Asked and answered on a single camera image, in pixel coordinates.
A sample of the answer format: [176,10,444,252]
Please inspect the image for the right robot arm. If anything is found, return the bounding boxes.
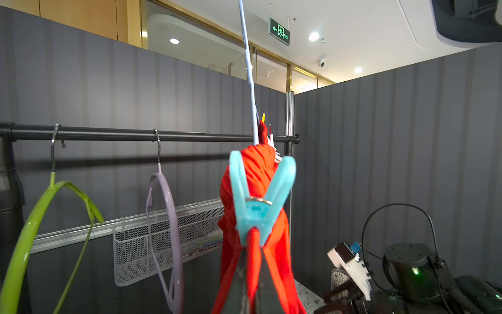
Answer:
[316,242,501,313]

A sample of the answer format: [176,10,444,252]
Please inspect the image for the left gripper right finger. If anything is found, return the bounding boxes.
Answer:
[256,251,285,314]

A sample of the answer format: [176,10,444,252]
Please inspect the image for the blue clothespin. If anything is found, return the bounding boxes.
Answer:
[229,150,297,247]

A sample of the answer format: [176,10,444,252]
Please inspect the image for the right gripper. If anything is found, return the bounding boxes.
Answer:
[314,280,370,314]

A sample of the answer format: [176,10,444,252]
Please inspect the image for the clear tube of sticks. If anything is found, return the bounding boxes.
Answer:
[330,268,350,290]

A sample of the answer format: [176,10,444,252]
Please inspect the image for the light blue wire hanger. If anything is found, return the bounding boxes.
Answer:
[238,0,259,145]

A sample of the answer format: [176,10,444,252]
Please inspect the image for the green plastic hanger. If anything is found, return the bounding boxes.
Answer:
[1,123,104,313]

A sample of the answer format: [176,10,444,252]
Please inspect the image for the lilac plastic hanger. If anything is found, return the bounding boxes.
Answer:
[144,128,185,314]

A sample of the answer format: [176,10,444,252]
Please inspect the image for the white wire wall basket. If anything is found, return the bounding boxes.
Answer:
[112,199,224,287]

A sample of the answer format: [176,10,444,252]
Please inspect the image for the black clothes rack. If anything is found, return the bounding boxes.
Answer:
[0,121,301,314]

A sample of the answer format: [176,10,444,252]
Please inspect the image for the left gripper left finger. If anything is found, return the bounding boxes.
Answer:
[221,249,250,314]

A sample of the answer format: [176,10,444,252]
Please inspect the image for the red shorts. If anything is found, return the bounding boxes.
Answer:
[212,122,305,313]

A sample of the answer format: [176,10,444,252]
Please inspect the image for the green exit sign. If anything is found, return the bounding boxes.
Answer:
[268,17,290,47]

